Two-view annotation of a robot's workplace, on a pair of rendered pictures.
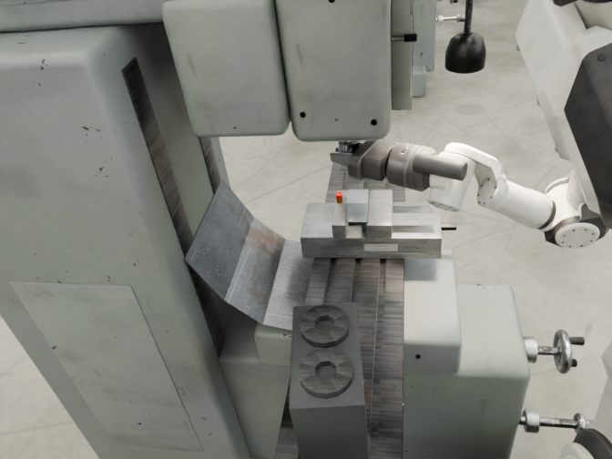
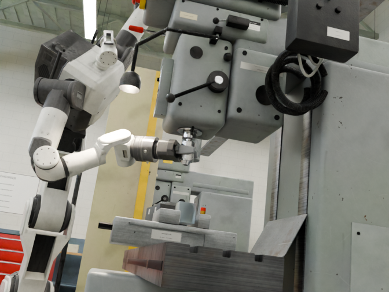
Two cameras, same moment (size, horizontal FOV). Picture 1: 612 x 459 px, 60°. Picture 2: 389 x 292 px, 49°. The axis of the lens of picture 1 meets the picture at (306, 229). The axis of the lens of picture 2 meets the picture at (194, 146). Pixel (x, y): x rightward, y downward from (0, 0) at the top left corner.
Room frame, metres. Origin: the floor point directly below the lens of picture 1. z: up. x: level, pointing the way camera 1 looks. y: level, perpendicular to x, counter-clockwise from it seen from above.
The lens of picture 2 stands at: (2.27, -0.66, 0.87)
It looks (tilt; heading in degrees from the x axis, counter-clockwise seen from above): 16 degrees up; 156
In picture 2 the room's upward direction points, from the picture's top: 7 degrees clockwise
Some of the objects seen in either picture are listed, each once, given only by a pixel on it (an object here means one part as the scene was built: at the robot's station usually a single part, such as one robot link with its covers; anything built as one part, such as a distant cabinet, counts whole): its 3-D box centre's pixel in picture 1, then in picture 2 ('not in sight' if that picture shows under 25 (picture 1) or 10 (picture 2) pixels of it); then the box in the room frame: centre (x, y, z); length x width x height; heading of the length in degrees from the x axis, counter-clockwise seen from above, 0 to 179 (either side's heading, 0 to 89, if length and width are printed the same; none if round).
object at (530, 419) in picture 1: (563, 423); not in sight; (0.73, -0.60, 0.49); 0.22 x 0.06 x 0.06; 77
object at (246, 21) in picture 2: not in sight; (230, 22); (1.13, -0.08, 1.66); 0.12 x 0.04 x 0.04; 77
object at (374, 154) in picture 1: (388, 162); (161, 150); (0.93, -0.19, 1.23); 0.13 x 0.12 x 0.10; 142
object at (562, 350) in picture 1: (547, 351); not in sight; (0.87, -0.60, 0.61); 0.16 x 0.12 x 0.12; 77
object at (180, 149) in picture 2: not in sight; (184, 149); (1.01, -0.14, 1.24); 0.06 x 0.02 x 0.03; 51
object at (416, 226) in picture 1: (371, 223); (172, 231); (1.08, -0.17, 0.96); 0.35 x 0.15 x 0.11; 77
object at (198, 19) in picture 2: not in sight; (213, 36); (1.00, -0.07, 1.68); 0.34 x 0.24 x 0.10; 77
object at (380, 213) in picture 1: (380, 212); (165, 218); (1.07, -0.19, 1.00); 0.15 x 0.06 x 0.04; 167
